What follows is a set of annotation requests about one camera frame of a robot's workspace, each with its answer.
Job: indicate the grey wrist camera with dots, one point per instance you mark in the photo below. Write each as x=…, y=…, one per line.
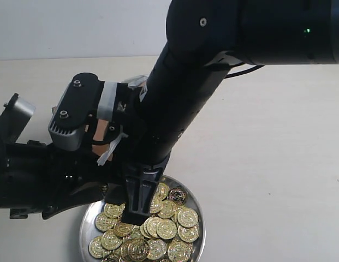
x=67, y=125
x=17, y=114

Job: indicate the gold coin right side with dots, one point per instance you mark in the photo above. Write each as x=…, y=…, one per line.
x=187, y=217

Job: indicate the gold coin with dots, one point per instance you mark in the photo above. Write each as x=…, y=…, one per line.
x=166, y=229
x=138, y=249
x=187, y=217
x=188, y=234
x=104, y=223
x=95, y=247

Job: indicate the gold coin far right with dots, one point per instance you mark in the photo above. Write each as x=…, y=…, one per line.
x=188, y=234

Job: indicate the gold coin middle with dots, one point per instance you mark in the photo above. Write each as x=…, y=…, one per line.
x=166, y=229

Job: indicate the round steel plate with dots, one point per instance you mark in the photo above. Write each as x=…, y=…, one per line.
x=88, y=230

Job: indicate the gold coin front centre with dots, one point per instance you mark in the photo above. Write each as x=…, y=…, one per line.
x=138, y=249

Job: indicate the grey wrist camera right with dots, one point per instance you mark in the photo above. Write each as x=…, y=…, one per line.
x=67, y=125

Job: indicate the gold coin left side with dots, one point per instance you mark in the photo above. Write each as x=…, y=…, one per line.
x=104, y=223

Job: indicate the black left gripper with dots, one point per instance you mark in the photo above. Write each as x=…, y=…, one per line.
x=49, y=180

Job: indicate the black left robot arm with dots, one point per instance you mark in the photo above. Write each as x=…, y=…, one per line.
x=4, y=186

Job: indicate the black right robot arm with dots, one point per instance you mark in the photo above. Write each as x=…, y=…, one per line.
x=205, y=40

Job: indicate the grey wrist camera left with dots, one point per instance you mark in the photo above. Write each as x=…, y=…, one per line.
x=17, y=114

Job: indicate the gold coin front left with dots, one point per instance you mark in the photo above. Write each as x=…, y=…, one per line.
x=95, y=247

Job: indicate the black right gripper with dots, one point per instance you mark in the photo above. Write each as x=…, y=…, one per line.
x=141, y=173

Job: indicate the brown cardboard box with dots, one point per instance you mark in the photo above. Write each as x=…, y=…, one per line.
x=102, y=136

